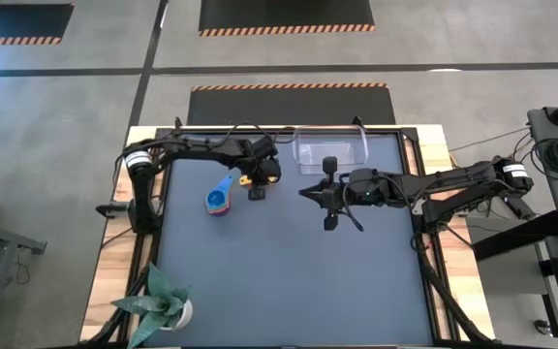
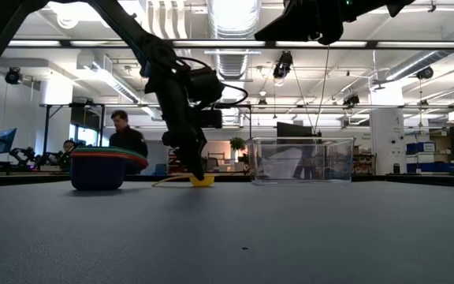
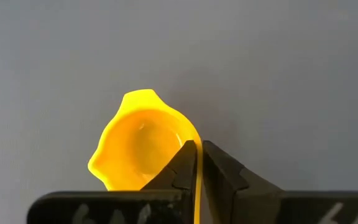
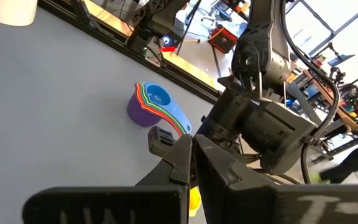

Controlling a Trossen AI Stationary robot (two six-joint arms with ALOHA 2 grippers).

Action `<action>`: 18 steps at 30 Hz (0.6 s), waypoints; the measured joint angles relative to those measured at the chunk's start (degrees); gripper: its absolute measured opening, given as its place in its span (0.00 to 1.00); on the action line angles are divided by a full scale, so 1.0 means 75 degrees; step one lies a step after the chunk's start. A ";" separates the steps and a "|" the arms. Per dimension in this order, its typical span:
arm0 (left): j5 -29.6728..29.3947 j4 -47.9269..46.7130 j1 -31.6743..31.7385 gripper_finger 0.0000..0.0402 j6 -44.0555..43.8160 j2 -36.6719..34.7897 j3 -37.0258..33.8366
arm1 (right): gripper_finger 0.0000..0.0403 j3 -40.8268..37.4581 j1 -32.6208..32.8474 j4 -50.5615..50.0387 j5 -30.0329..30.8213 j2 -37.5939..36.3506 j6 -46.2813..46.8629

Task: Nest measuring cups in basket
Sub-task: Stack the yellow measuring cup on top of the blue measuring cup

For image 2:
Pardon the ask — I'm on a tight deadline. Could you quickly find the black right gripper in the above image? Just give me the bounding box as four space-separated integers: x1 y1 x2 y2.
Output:
255 0 344 46

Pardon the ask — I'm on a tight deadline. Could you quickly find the black overhead light bar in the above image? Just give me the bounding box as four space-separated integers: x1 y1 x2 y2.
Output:
6 38 454 51

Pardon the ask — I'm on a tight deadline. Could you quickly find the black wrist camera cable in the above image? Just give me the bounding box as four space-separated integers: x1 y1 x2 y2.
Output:
175 57 250 110

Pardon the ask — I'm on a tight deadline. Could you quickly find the blue lit monitor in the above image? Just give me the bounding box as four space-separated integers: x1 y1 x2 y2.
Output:
0 128 17 155

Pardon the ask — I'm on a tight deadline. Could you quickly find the seated person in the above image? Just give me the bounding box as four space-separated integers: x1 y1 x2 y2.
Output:
58 139 79 171

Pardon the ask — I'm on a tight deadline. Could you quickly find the standing person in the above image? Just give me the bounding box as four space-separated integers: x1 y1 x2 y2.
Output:
108 110 150 175

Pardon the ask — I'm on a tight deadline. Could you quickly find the green background potted plant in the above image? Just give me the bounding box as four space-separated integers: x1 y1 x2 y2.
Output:
229 136 248 161

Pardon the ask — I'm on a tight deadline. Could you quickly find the slim silver air duct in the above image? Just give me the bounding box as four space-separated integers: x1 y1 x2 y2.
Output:
384 49 454 82

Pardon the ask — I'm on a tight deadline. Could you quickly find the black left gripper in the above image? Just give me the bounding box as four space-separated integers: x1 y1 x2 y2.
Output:
144 66 224 181

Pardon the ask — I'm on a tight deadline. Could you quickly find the white square pillar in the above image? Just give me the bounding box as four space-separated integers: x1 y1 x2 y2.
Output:
370 84 405 174

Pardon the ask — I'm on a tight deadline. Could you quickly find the thin hanging cable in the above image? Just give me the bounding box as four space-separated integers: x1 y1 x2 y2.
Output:
313 43 330 133

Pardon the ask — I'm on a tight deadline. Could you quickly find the wide ribbed air duct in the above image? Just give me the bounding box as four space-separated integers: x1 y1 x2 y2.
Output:
207 0 262 80

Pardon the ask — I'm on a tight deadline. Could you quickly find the black table frame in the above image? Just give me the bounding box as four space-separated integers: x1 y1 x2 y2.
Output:
0 173 454 189

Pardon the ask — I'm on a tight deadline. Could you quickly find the clear plastic basket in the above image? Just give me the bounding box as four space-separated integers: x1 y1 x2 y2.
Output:
246 136 355 186

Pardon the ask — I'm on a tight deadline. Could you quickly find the blue storage bin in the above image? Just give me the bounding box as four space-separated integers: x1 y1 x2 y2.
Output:
406 141 437 155

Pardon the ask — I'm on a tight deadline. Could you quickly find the yellow measuring cup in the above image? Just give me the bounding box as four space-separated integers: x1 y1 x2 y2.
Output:
151 173 216 189

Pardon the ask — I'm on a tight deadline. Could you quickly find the black background monitor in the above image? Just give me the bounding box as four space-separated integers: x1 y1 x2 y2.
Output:
276 121 314 139

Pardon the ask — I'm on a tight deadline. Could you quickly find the black workstation frame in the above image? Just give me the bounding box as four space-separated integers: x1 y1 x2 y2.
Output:
39 103 106 157

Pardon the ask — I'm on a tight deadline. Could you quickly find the purple measuring cup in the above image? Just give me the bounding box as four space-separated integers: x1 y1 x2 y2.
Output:
71 156 128 192

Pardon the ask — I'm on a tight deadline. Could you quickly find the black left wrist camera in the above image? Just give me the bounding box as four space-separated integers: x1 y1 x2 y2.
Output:
187 65 225 108

